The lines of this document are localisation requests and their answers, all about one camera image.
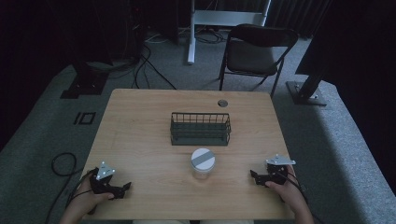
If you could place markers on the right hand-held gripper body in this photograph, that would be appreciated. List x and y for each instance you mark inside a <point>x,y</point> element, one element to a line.
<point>275,172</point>

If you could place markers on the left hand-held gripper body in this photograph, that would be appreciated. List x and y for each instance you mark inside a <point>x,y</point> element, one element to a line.
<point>104,171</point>

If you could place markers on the clear jar with white lid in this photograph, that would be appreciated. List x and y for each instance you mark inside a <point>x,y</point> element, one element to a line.
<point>202,159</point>

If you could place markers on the person's right hand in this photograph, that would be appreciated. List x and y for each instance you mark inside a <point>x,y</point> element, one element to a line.
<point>288,191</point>

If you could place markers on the person's left hand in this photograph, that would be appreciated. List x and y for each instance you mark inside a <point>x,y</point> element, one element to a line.
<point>88,199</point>

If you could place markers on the round grey table grommet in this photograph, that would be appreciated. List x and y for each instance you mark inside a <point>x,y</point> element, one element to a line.
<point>222,103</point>

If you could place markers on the black stand with bolted base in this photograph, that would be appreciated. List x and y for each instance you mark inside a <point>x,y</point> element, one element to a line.
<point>306,93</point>

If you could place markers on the black stand with square base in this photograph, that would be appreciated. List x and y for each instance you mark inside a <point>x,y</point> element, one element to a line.
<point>84,84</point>

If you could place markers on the black folding chair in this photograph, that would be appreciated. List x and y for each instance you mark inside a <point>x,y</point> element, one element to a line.
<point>252,56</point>

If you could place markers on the white desk frame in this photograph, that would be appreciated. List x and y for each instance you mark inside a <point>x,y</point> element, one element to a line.
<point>224,18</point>

